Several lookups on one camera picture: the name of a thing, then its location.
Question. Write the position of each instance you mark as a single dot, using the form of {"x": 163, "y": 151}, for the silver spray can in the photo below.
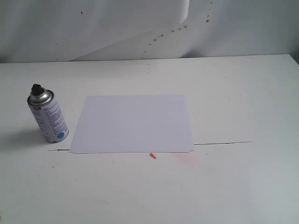
{"x": 47, "y": 113}

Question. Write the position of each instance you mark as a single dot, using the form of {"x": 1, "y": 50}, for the top white paper sheet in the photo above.
{"x": 133, "y": 124}

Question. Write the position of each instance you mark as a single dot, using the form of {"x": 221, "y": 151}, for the white backdrop sheet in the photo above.
{"x": 96, "y": 30}

